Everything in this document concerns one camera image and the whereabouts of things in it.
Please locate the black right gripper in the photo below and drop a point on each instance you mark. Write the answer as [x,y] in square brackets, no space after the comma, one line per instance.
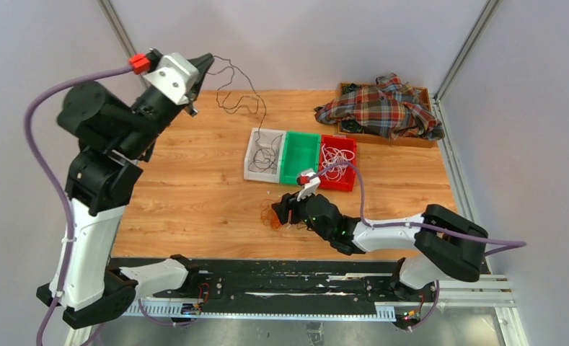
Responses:
[289,203]

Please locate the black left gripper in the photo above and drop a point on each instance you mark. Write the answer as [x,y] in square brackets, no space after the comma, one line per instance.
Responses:
[203,63]

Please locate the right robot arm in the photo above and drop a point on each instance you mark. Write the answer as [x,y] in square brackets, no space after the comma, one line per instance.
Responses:
[449,245]

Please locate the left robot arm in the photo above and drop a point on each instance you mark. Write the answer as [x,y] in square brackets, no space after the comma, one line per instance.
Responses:
[116,116]

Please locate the white plastic bin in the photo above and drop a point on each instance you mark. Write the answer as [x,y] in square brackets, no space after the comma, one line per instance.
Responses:
[262,161]

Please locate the green plastic bin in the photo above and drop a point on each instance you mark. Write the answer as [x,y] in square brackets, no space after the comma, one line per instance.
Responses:
[301,152]

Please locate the red plastic bin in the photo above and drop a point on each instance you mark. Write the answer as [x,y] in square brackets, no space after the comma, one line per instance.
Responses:
[335,151]

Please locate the plaid flannel shirt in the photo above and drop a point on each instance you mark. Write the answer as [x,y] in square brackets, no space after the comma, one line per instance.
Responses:
[388,108]

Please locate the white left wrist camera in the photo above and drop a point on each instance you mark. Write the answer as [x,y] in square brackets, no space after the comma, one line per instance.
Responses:
[173,77]

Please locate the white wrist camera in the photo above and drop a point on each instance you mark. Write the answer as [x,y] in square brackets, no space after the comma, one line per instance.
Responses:
[309,181]
[173,77]

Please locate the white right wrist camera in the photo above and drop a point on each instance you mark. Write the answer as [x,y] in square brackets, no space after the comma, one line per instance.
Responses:
[309,181]

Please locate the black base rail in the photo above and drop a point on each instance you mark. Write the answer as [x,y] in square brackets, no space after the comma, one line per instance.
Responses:
[294,289]

